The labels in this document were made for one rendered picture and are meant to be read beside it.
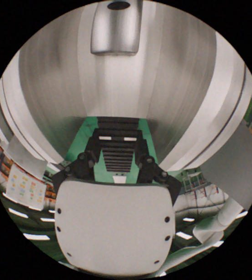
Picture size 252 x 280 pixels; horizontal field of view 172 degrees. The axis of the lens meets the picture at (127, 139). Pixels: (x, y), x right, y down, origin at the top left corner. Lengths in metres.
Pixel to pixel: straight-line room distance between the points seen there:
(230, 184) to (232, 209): 0.16
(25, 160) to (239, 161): 0.40
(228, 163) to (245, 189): 0.09
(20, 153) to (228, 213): 0.56
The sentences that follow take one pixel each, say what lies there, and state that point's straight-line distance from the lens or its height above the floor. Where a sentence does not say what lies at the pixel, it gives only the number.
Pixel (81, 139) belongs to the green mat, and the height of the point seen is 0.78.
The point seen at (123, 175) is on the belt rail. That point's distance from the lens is 0.24.
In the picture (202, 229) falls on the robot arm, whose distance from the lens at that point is 0.56.
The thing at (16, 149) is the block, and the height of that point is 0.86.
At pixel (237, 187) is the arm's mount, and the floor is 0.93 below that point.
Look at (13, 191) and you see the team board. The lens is 3.13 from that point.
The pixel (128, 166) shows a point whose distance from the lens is 0.16.
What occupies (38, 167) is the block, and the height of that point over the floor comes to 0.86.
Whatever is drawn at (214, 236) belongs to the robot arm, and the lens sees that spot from 0.60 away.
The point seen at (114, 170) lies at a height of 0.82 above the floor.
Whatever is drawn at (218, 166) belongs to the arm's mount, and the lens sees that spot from 0.29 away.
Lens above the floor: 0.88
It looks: 42 degrees down
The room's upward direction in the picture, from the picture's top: 180 degrees counter-clockwise
